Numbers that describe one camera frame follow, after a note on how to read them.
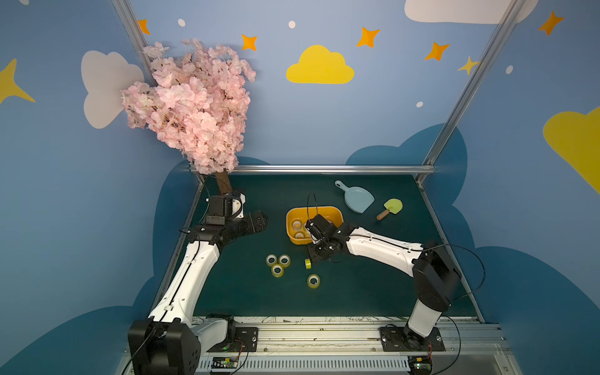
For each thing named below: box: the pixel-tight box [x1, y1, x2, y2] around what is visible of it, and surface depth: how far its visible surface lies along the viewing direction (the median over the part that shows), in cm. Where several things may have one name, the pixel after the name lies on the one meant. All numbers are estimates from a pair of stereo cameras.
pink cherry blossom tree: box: [121, 38, 257, 194], surface depth 70 cm
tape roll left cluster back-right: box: [278, 253, 291, 268], surface depth 93 cm
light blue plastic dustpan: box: [334, 179, 375, 215], surface depth 117 cm
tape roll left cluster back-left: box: [265, 253, 278, 267], surface depth 93 cm
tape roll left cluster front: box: [271, 264, 285, 279], surface depth 90 cm
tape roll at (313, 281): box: [307, 273, 321, 290], surface depth 88 cm
